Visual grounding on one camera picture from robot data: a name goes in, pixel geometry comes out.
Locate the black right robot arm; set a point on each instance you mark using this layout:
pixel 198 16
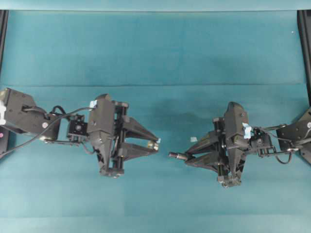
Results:
pixel 287 139

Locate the black right frame rail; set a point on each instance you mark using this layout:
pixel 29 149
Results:
pixel 304 28

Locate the metal ring washer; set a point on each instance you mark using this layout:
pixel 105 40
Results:
pixel 153 145

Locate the black left frame rail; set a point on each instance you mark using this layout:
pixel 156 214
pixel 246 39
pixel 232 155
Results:
pixel 4 14

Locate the teal table cloth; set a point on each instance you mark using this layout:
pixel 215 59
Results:
pixel 177 71

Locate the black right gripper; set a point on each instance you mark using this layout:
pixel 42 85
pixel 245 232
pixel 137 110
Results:
pixel 230 137

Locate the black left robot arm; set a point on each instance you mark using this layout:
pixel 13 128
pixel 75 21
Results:
pixel 20 114

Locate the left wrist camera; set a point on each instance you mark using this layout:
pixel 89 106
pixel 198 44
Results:
pixel 76 132

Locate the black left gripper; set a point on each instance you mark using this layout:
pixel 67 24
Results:
pixel 106 122

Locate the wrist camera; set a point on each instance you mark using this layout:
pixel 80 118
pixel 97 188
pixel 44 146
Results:
pixel 76 132
pixel 261 144

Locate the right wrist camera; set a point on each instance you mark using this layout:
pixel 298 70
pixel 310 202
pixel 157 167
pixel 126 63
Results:
pixel 261 144

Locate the black frame rail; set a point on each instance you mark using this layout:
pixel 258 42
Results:
pixel 4 14
pixel 304 28

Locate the threaded steel shaft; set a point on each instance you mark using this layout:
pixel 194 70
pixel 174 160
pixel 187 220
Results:
pixel 177 155

